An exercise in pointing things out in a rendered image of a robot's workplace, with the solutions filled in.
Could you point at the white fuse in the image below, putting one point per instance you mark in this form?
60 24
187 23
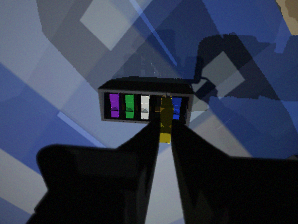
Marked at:
145 98

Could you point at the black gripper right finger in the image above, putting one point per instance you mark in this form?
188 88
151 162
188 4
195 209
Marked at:
208 177

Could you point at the dark grey fuse block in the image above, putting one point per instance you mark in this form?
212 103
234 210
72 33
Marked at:
120 101

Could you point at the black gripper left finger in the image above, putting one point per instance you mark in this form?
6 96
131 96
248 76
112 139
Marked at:
128 169

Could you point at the blue fuse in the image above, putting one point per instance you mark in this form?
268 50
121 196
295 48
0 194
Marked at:
176 102

